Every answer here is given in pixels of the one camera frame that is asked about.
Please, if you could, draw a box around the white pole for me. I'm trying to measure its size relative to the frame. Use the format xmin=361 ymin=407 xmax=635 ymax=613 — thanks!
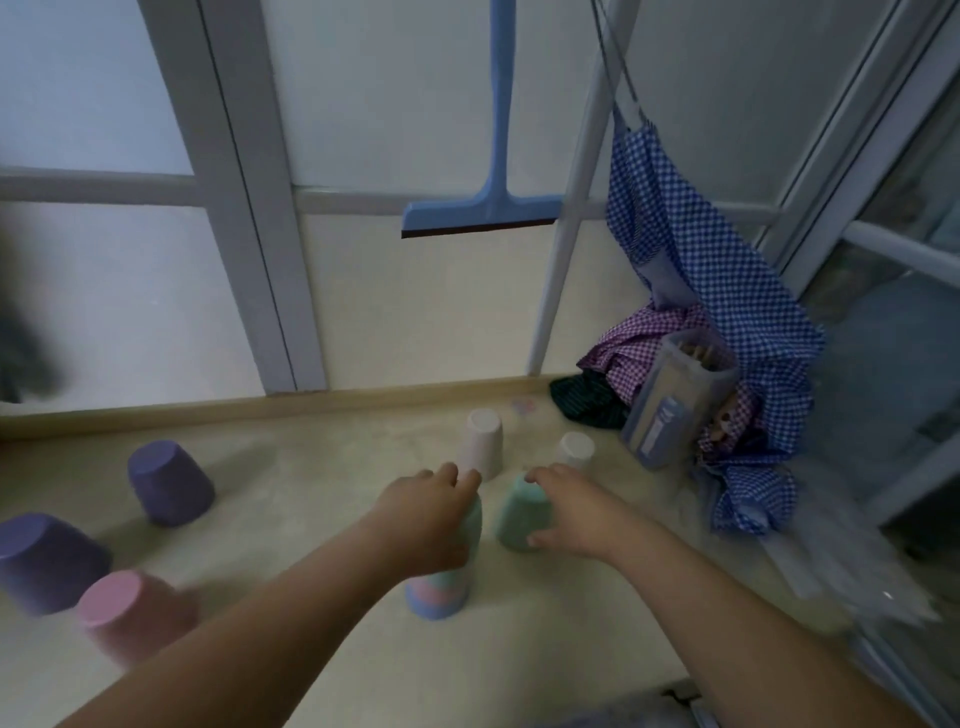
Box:
xmin=524 ymin=0 xmax=641 ymax=378

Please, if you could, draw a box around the beige baseboard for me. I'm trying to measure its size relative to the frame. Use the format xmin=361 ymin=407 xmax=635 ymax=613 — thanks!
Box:
xmin=0 ymin=372 xmax=571 ymax=442

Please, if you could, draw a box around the white sliding door frame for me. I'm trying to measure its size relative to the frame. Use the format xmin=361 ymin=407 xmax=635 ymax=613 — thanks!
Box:
xmin=753 ymin=0 xmax=960 ymax=526

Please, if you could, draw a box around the person's right hand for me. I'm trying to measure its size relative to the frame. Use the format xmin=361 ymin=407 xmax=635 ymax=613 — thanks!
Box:
xmin=524 ymin=463 xmax=654 ymax=568

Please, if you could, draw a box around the person's left forearm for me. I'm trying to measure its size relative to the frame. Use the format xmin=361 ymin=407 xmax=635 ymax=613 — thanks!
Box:
xmin=56 ymin=516 xmax=421 ymax=728

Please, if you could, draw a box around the blue plastic cup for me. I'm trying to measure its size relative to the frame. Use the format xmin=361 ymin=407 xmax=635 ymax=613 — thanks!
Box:
xmin=405 ymin=594 xmax=471 ymax=623

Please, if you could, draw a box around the person's right forearm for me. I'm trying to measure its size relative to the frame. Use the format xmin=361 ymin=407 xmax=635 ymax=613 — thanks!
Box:
xmin=613 ymin=523 xmax=931 ymax=728

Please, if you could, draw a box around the small doll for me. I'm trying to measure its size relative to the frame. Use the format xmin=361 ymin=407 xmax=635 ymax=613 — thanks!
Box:
xmin=695 ymin=390 xmax=762 ymax=462

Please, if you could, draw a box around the white plastic cup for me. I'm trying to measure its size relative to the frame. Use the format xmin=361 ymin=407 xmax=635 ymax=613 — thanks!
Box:
xmin=557 ymin=432 xmax=597 ymax=471

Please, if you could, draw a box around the white window frame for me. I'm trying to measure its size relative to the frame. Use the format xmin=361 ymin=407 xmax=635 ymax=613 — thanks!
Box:
xmin=0 ymin=0 xmax=785 ymax=396

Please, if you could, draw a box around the dark green cloth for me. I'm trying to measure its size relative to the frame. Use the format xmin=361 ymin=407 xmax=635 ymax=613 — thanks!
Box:
xmin=549 ymin=371 xmax=633 ymax=432

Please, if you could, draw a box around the blue checked apron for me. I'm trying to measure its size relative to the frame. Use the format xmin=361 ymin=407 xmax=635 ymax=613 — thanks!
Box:
xmin=591 ymin=0 xmax=827 ymax=538

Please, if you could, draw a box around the purple checked cloth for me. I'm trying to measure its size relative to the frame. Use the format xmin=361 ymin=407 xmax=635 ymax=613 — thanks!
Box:
xmin=577 ymin=302 xmax=717 ymax=410

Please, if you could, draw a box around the person's left hand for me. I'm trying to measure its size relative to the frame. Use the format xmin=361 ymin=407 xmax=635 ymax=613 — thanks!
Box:
xmin=372 ymin=462 xmax=483 ymax=579

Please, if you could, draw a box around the blue squeegee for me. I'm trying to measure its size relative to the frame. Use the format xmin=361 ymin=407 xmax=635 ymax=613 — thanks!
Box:
xmin=399 ymin=0 xmax=565 ymax=240

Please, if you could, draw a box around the purple plastic cup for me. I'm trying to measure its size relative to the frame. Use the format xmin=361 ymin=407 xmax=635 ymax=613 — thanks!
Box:
xmin=0 ymin=513 xmax=114 ymax=618
xmin=126 ymin=439 xmax=217 ymax=528

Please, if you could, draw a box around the teal plastic cup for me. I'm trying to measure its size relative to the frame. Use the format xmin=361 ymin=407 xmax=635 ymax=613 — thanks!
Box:
xmin=417 ymin=492 xmax=485 ymax=592
xmin=494 ymin=472 xmax=558 ymax=555

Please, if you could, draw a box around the white fluffy mop head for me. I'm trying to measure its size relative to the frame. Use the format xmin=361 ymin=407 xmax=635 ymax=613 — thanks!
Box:
xmin=761 ymin=459 xmax=942 ymax=633

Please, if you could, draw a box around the beige plastic cup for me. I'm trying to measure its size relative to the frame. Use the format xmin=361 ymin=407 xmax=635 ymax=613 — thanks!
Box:
xmin=460 ymin=408 xmax=504 ymax=483

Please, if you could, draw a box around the clear plastic container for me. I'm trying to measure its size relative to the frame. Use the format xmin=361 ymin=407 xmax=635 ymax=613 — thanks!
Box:
xmin=620 ymin=330 xmax=741 ymax=472

